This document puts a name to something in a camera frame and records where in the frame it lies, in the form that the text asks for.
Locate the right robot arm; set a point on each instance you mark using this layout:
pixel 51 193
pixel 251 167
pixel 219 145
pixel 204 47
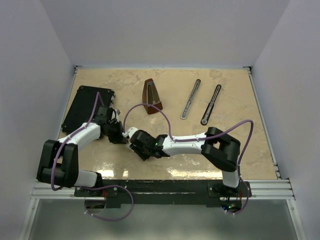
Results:
pixel 221 150

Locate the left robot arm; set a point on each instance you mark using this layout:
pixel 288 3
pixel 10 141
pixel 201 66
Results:
pixel 59 160

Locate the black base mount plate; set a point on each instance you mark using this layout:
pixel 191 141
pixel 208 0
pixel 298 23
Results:
pixel 209 193

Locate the brown wooden metronome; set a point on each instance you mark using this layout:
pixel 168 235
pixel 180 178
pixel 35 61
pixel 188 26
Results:
pixel 151 97

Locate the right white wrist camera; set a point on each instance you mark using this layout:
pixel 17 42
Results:
pixel 129 133

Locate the aluminium frame rail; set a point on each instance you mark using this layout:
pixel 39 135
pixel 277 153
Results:
pixel 266 215

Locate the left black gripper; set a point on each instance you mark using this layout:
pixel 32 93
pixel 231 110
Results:
pixel 119 139

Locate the grey black stapler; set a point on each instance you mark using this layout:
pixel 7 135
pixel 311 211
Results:
pixel 189 102

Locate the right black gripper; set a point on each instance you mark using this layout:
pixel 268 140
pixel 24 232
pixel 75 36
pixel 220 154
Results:
pixel 144 157

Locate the black ribbed briefcase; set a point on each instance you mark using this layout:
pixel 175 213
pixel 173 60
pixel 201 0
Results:
pixel 82 106

